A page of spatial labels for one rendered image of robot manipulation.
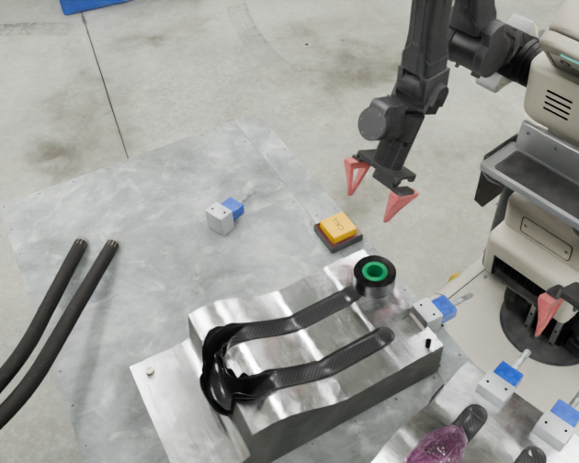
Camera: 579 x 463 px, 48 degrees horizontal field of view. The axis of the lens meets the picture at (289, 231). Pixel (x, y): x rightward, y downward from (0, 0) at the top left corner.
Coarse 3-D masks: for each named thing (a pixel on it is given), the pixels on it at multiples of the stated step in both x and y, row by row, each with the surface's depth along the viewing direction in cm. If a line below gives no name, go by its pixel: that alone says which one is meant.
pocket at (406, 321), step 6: (402, 312) 119; (408, 312) 120; (396, 318) 119; (402, 318) 120; (408, 318) 121; (414, 318) 119; (402, 324) 120; (408, 324) 120; (414, 324) 119; (420, 324) 118; (402, 330) 119; (408, 330) 119; (414, 330) 119; (420, 330) 118; (408, 336) 118
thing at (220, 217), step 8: (248, 192) 150; (232, 200) 147; (240, 200) 148; (208, 208) 144; (216, 208) 144; (224, 208) 144; (232, 208) 145; (240, 208) 146; (208, 216) 144; (216, 216) 142; (224, 216) 142; (232, 216) 144; (208, 224) 147; (216, 224) 144; (224, 224) 143; (232, 224) 145; (224, 232) 145
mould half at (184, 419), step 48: (288, 288) 124; (336, 288) 123; (192, 336) 117; (288, 336) 116; (336, 336) 116; (432, 336) 115; (144, 384) 114; (192, 384) 113; (336, 384) 110; (384, 384) 112; (192, 432) 107; (240, 432) 106; (288, 432) 105
